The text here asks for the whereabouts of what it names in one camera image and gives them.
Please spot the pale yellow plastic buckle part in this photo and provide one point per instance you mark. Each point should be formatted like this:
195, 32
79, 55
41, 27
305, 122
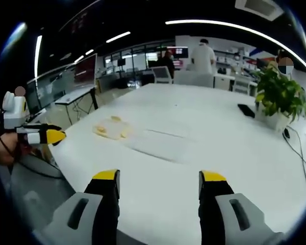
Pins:
124, 132
103, 128

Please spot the white plant pot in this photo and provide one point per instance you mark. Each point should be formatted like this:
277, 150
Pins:
274, 120

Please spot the green potted plant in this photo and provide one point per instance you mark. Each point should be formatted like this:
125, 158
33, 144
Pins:
280, 94

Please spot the white cabinet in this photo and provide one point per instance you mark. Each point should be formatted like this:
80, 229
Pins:
193, 79

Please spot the white kiosk screen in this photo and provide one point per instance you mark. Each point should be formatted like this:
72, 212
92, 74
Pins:
162, 74

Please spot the short ceiling light strip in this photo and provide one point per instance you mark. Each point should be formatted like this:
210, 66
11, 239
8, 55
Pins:
118, 37

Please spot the ceiling air vent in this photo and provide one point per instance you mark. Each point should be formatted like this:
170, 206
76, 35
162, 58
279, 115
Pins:
260, 9

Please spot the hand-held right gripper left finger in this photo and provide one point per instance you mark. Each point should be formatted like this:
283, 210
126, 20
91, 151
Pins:
97, 204

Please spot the monitor with red screen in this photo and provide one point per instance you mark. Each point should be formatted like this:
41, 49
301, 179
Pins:
85, 71

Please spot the wide dark monitor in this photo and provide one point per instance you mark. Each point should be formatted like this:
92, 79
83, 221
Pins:
51, 89

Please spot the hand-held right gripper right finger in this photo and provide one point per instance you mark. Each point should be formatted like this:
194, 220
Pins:
219, 204

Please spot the white cart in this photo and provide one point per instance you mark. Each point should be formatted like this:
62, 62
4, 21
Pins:
242, 84

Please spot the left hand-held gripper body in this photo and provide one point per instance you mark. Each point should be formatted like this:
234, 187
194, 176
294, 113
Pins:
14, 112

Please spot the wall screen with red picture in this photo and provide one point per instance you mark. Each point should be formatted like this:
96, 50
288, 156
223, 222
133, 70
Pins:
179, 54

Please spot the black phone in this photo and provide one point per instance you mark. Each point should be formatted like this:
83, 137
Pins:
246, 110

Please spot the long curved ceiling light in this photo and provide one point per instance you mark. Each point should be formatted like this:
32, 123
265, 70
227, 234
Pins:
234, 25

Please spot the white side desk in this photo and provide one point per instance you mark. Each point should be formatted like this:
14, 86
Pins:
71, 97

